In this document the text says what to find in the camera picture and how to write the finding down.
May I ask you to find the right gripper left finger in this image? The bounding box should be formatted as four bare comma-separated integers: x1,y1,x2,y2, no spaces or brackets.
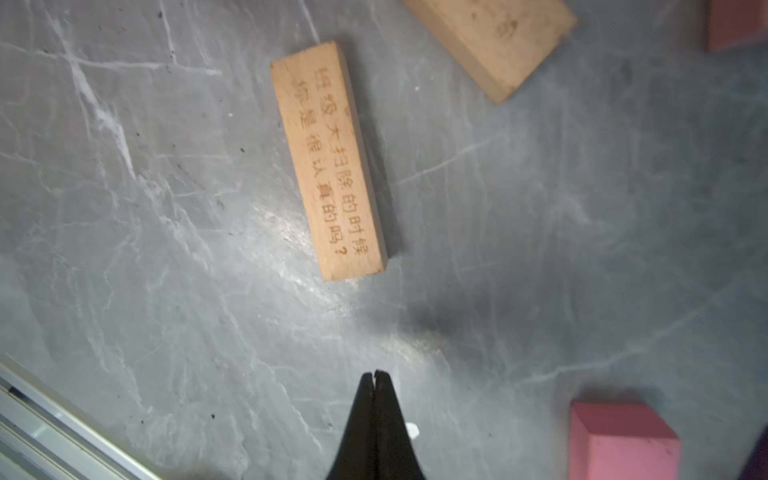
327,372,376,480

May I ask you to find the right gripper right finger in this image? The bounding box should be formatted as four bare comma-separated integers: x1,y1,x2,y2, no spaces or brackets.
374,370,425,480

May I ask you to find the pink wood block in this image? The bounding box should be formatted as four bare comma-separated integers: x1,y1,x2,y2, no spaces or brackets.
568,401,682,480

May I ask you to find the natural wood block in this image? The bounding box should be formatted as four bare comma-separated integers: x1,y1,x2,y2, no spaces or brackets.
270,41,388,281
405,0,577,104

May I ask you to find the purple wood block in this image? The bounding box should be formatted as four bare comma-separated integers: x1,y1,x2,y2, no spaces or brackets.
738,427,768,480

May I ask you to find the magenta cube left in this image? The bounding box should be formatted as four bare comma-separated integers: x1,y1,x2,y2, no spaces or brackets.
707,0,767,52

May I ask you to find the aluminium front rail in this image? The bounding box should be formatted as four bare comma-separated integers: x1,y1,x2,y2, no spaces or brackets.
1,358,158,479

